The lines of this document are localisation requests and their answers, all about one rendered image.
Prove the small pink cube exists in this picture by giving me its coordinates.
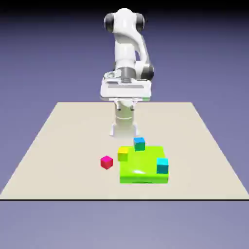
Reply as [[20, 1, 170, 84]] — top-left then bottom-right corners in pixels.
[[100, 155, 114, 170]]

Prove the large green box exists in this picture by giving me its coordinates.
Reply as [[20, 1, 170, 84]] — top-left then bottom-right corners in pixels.
[[119, 145, 170, 184]]

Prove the small cyan cube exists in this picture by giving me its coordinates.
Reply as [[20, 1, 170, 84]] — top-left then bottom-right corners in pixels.
[[156, 157, 169, 175]]

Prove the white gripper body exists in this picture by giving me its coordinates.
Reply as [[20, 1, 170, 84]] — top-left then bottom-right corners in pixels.
[[100, 78, 152, 102]]

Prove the small yellow cube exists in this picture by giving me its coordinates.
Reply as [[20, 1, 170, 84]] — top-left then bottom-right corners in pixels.
[[117, 146, 129, 162]]

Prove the small blue cube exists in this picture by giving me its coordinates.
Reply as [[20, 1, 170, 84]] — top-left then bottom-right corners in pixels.
[[133, 137, 146, 152]]

